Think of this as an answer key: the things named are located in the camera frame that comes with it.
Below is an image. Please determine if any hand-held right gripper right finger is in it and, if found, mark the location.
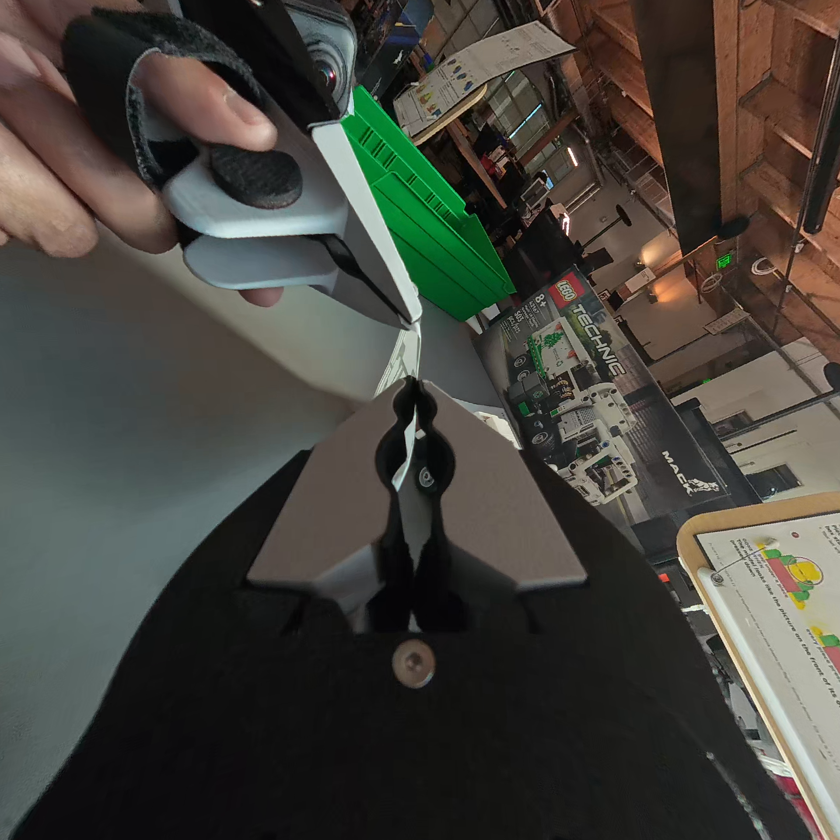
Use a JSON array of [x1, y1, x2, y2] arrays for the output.
[[417, 379, 589, 621]]

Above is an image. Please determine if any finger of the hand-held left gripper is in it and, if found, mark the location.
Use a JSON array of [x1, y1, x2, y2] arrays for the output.
[[310, 121, 422, 329]]

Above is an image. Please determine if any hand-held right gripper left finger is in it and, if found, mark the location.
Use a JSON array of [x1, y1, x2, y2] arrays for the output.
[[246, 376, 419, 632]]

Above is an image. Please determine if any white green sticker sheet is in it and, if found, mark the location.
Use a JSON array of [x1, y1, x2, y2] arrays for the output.
[[373, 322, 426, 492]]

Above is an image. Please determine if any lego set box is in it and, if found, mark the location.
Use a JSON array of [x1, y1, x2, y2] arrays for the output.
[[472, 266, 765, 526]]

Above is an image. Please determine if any person's left hand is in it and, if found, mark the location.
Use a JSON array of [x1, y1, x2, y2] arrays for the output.
[[0, 0, 284, 309]]

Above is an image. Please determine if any green plastic bin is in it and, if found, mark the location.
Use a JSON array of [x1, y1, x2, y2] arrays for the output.
[[341, 85, 517, 322]]

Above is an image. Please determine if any wooden board with paper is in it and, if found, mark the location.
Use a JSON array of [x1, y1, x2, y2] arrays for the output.
[[392, 20, 578, 144]]

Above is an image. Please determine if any wooden instruction board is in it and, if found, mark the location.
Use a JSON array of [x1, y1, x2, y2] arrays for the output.
[[676, 495, 840, 840]]

